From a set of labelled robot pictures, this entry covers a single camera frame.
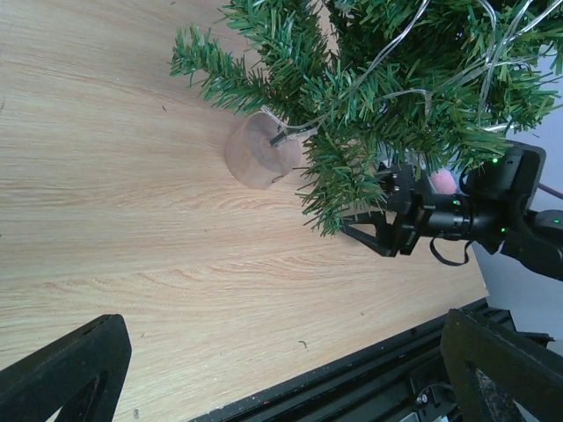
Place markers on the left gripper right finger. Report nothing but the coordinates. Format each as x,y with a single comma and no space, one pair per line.
495,371

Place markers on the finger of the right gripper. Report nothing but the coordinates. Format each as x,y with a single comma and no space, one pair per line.
382,242

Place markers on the clear string lights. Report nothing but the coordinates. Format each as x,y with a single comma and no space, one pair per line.
443,67

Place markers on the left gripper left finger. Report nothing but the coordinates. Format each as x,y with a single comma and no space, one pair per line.
78,377

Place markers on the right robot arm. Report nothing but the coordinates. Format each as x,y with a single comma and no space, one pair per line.
492,209

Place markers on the small green christmas tree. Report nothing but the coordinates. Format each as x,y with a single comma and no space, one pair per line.
341,165

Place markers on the black aluminium frame rail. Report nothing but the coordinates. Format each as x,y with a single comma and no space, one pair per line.
402,378

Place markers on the pink pompom ornament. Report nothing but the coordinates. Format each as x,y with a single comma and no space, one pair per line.
443,182

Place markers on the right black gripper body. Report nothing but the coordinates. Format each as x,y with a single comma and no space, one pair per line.
409,198

